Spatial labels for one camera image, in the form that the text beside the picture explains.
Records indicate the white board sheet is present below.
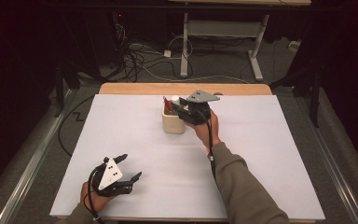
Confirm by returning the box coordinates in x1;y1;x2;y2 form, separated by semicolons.
49;93;325;221

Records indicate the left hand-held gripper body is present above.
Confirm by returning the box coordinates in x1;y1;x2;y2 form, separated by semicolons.
91;157;134;198

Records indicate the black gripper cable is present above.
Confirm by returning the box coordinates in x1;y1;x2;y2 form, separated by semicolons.
86;162;106;224
195;108;218;182

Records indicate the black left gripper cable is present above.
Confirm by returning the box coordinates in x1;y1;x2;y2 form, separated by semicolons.
86;162;106;224

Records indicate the person's right hand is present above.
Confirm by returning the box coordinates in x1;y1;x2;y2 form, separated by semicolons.
185;108;222;153

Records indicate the aluminium floor rail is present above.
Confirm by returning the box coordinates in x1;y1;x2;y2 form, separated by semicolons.
0;89;77;224
295;96;358;224

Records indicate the tangle of floor cables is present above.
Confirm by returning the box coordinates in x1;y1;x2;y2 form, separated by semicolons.
111;21;250;84

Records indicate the person's left hand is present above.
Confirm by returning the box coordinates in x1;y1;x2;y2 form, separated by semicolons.
80;181;116;213

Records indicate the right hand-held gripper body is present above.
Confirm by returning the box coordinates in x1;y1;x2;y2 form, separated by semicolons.
178;89;221;126

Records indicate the black floor cable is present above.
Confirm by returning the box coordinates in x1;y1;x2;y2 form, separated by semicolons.
57;95;95;157

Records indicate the red ballpoint pen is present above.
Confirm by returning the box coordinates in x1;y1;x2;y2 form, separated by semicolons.
163;96;173;113

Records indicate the cream square pen cup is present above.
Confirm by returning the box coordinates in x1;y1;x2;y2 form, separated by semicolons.
161;101;187;135

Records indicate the white metal desk frame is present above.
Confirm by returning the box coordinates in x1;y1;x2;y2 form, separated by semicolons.
180;12;269;82

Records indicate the wooden table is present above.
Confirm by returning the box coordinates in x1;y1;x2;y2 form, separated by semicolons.
55;82;318;224

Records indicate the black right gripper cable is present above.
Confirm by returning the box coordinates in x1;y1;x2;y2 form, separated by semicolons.
195;108;218;182

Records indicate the black metal stand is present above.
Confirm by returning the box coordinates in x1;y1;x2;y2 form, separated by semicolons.
269;63;323;129

